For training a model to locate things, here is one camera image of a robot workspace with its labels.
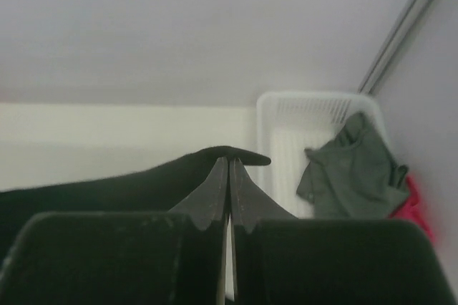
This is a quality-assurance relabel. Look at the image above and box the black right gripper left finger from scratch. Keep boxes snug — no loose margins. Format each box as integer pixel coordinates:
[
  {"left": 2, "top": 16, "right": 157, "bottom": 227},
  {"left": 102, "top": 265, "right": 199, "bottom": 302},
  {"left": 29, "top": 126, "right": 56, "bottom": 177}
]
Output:
[{"left": 1, "top": 158, "right": 228, "bottom": 304}]

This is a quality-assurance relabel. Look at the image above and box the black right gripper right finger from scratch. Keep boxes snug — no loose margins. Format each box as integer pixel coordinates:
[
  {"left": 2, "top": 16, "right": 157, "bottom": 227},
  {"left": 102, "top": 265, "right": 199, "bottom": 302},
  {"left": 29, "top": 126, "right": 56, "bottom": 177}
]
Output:
[{"left": 228, "top": 160, "right": 457, "bottom": 304}]

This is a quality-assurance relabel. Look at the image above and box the black t shirt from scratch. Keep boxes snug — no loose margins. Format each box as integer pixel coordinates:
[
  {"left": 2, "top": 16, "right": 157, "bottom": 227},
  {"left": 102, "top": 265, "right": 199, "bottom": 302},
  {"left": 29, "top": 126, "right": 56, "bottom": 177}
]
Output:
[{"left": 1, "top": 146, "right": 271, "bottom": 258}]

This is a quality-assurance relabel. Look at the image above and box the grey green t shirt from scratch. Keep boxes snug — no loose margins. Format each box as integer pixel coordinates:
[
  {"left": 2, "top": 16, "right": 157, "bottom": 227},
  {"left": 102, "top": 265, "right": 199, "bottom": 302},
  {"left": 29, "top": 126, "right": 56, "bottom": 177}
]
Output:
[{"left": 296, "top": 112, "right": 410, "bottom": 219}]

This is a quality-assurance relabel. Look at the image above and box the white plastic laundry basket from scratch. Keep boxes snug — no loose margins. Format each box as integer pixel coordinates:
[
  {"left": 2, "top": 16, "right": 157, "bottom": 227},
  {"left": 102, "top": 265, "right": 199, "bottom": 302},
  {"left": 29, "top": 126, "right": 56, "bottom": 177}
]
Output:
[{"left": 255, "top": 91, "right": 389, "bottom": 218}]

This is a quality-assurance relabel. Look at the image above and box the pink t shirt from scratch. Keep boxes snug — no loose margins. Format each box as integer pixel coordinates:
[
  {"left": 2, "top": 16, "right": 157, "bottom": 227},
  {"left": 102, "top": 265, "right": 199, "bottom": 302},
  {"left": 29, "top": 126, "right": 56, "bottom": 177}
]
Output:
[{"left": 389, "top": 174, "right": 435, "bottom": 243}]

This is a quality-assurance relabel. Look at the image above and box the right corner aluminium post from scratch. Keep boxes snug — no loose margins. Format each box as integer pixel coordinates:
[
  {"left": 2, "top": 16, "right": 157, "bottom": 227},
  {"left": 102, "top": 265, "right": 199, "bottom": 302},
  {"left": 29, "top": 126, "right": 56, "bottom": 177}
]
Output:
[{"left": 358, "top": 0, "right": 434, "bottom": 95}]

